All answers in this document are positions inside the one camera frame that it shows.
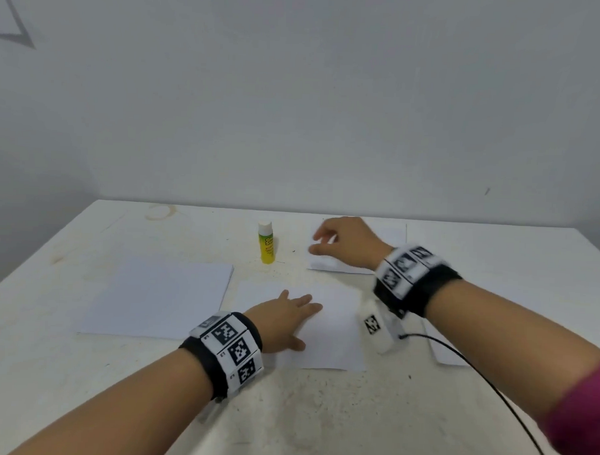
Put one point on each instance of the person's left forearm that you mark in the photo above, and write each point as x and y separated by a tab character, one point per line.
117	415

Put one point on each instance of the person's right hand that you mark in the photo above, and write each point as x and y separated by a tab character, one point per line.
356	245

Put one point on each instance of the person's right forearm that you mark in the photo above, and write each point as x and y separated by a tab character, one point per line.
517	336

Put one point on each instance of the yellow glue stick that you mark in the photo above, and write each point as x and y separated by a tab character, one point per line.
267	245

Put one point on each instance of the stack of white paper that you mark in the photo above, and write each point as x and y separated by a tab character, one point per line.
445	348
155	298

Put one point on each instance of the glued white paper sheet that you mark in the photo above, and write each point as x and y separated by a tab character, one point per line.
334	334
394	235

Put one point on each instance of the person's left hand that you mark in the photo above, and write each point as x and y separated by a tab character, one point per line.
279	322

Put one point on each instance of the black marker wristband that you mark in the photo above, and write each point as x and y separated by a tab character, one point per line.
225	355
416	280

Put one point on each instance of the pink sleeve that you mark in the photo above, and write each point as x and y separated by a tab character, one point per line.
583	421

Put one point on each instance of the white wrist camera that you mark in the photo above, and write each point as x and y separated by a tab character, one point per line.
380	326

